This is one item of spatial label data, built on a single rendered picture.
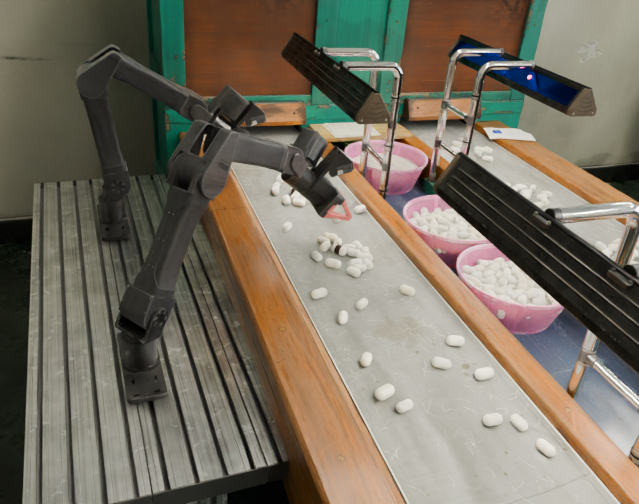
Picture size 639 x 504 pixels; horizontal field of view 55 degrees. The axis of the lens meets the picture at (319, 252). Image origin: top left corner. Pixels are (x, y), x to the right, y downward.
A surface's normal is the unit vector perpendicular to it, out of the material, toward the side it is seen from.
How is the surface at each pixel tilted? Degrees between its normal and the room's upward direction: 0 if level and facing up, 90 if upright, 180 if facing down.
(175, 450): 0
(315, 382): 0
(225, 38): 90
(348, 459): 0
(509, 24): 90
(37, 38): 90
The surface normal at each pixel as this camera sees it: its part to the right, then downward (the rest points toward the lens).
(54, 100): 0.35, 0.49
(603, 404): 0.07, -0.86
